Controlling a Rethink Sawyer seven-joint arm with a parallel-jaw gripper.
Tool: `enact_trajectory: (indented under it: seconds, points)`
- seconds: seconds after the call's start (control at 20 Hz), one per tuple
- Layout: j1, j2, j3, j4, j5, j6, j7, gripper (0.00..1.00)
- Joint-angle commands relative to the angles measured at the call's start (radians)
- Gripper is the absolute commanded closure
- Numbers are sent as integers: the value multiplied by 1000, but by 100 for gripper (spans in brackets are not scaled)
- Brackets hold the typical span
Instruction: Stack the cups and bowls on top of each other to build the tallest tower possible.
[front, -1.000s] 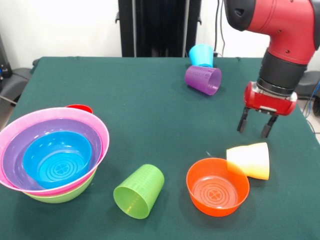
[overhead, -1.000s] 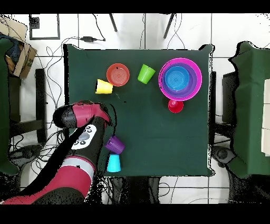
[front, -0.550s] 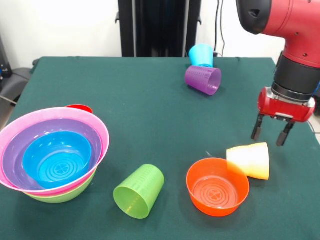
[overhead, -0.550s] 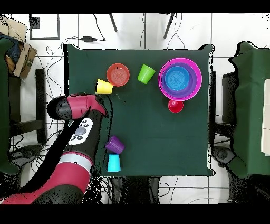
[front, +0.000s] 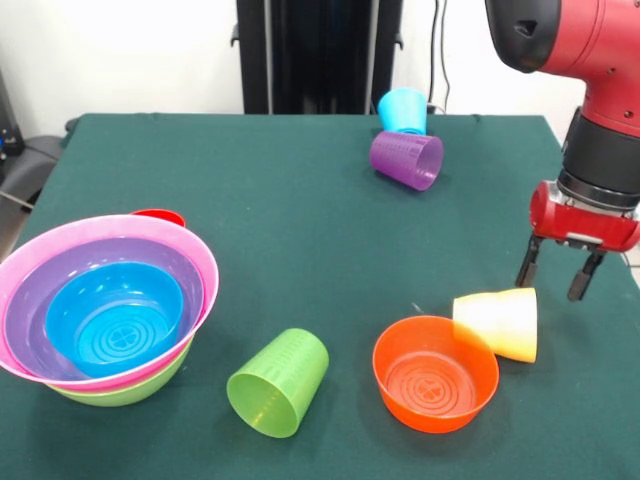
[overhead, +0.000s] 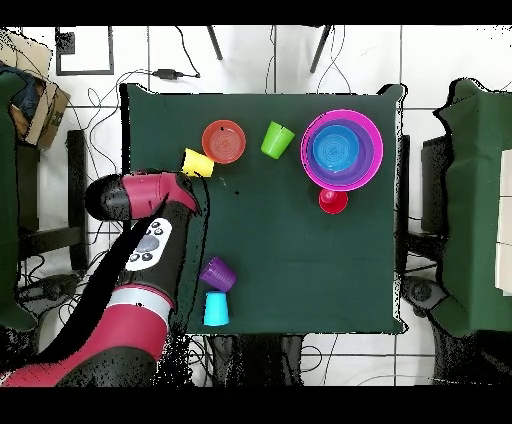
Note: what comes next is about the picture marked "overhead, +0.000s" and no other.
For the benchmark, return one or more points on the yellow cup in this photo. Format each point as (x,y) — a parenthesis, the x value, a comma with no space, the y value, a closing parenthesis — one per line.
(196,163)

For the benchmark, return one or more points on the blue bowl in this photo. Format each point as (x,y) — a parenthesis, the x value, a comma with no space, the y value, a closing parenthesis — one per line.
(335,148)

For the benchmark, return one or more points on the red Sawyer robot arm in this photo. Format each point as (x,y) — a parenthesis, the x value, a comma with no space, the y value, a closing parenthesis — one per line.
(128,336)

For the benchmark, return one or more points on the purple cup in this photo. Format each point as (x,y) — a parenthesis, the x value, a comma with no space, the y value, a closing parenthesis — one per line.
(218,274)

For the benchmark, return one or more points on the green cup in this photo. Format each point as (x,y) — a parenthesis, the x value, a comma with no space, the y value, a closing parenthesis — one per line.
(276,140)

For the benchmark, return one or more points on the orange bowl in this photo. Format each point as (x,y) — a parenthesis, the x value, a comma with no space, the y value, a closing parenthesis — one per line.
(224,142)

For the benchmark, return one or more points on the red cup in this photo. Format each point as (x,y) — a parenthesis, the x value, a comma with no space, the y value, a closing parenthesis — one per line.
(334,204)

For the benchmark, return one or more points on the dark green table cloth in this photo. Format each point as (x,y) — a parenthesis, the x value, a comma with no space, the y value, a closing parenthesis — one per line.
(320,260)

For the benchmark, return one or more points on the purple bowl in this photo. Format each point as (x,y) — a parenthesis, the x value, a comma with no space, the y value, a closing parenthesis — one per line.
(344,178)

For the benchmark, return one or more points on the blue cup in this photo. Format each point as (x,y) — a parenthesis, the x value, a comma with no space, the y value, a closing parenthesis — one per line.
(216,308)

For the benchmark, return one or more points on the pink bowl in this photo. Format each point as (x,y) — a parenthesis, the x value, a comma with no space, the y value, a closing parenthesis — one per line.
(360,118)

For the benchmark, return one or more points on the black power adapter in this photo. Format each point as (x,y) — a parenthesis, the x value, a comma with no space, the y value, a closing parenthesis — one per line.
(166,74)

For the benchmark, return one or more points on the black tripod leg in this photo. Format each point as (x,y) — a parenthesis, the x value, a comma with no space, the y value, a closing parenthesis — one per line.
(320,48)
(214,42)

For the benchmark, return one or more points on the grey chair base with knob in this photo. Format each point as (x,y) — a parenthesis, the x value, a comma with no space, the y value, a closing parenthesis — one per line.
(52,288)

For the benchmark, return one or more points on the green covered table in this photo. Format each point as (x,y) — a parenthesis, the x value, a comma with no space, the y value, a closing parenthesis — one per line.
(8,200)
(476,200)

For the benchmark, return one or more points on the cardboard box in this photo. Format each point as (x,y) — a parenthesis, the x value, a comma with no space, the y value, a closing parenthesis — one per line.
(44,120)

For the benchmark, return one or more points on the black square frame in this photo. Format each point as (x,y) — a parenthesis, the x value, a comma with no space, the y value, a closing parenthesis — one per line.
(84,72)

